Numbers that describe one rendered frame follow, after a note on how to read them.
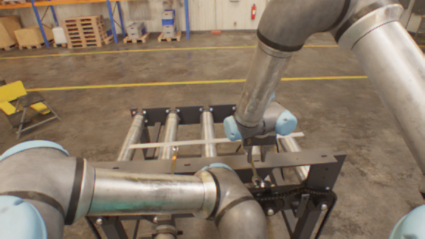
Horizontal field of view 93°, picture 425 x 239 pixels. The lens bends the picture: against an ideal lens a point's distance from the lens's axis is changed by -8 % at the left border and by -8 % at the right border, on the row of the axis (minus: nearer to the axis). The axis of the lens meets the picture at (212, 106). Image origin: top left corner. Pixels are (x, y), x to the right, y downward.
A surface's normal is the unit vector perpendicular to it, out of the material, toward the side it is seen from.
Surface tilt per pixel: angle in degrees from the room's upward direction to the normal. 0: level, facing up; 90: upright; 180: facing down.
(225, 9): 90
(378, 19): 89
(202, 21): 90
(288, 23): 94
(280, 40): 104
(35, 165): 30
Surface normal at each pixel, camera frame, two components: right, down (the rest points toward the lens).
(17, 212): 0.04, -0.80
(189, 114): 0.07, 0.50
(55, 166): 0.48, -0.82
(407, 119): -0.95, 0.19
